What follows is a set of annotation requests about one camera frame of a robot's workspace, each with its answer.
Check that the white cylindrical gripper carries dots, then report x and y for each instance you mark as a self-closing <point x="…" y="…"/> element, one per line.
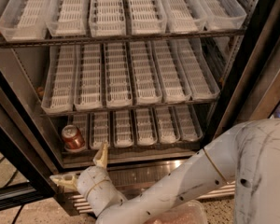
<point x="90" y="178"/>

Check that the red coke can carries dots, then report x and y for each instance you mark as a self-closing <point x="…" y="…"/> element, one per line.
<point x="72" y="137"/>

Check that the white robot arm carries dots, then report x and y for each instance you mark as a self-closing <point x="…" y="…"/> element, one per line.
<point x="247" y="154"/>

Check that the bottom shelf tray two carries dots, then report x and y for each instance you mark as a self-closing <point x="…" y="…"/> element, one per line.
<point x="99" y="130"/>

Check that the shelf tray two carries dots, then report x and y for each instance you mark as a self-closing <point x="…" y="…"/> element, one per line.
<point x="67" y="17"/>
<point x="99" y="130"/>
<point x="88" y="87"/>

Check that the bottom shelf tray one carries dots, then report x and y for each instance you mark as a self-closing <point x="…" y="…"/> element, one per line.
<point x="81" y="121"/>

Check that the shelf tray one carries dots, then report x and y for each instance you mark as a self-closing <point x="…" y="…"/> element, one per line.
<point x="24" y="20"/>
<point x="59" y="90"/>
<point x="81" y="121"/>

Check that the bottom shelf tray four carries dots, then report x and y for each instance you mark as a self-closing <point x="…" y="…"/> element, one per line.
<point x="145" y="127"/>

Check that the shelf tray four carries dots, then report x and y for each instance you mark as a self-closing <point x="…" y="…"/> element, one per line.
<point x="147" y="17"/>
<point x="146" y="81"/>
<point x="145" y="127"/>

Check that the open fridge door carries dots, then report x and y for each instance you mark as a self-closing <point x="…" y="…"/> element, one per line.
<point x="16" y="148"/>

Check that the middle shelf tray one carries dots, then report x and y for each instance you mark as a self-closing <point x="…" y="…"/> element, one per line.
<point x="59" y="90"/>

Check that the middle shelf tray two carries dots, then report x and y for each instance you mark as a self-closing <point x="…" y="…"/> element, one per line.
<point x="88" y="87"/>

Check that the bottom shelf tray five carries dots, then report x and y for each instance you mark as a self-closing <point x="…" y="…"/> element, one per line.
<point x="168" y="133"/>

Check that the shelf tray five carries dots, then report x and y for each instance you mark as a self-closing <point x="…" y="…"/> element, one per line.
<point x="184" y="16"/>
<point x="174" y="86"/>
<point x="168" y="133"/>

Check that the middle shelf tray three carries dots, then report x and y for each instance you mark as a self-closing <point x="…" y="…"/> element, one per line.
<point x="118" y="90"/>

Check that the middle shelf tray four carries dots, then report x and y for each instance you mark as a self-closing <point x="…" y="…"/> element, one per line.
<point x="146" y="81"/>

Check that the bottom shelf tray six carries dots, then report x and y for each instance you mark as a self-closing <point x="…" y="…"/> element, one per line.
<point x="189" y="126"/>

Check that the shelf tray six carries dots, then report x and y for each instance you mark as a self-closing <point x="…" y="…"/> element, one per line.
<point x="201" y="80"/>
<point x="223" y="14"/>
<point x="189" y="126"/>

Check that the stainless steel fridge body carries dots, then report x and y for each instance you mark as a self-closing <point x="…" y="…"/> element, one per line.
<point x="235" y="58"/>

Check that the middle shelf tray five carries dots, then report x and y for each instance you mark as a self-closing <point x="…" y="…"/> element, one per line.
<point x="174" y="86"/>

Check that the middle shelf tray six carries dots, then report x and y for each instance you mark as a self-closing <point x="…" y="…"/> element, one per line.
<point x="201" y="80"/>

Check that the top shelf tray three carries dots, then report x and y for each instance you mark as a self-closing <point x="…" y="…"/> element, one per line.
<point x="107" y="18"/>

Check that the top shelf tray two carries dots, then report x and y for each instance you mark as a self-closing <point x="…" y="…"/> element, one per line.
<point x="67" y="17"/>

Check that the top shelf tray one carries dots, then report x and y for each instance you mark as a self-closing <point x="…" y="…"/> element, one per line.
<point x="24" y="20"/>

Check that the top shelf tray four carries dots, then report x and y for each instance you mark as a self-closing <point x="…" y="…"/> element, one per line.
<point x="147" y="17"/>

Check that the top shelf tray five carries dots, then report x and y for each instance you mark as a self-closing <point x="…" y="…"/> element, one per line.
<point x="184" y="16"/>

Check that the top shelf tray six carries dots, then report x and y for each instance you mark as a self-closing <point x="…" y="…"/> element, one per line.
<point x="223" y="14"/>

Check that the clear plastic food container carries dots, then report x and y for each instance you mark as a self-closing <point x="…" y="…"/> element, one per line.
<point x="188" y="213"/>

